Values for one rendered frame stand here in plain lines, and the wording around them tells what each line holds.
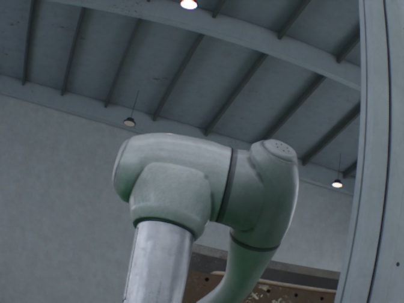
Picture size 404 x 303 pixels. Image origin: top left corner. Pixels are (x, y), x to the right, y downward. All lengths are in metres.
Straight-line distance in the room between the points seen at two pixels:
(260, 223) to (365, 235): 0.26
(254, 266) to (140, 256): 0.25
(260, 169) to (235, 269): 0.21
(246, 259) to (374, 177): 0.33
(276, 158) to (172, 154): 0.17
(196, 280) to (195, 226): 0.88
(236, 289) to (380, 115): 0.46
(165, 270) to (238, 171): 0.21
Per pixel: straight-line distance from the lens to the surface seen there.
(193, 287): 1.98
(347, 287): 0.97
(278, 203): 1.15
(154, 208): 1.10
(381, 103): 1.09
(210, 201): 1.13
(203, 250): 2.12
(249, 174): 1.14
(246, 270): 1.24
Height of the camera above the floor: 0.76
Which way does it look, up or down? 23 degrees up
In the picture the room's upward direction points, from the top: 11 degrees clockwise
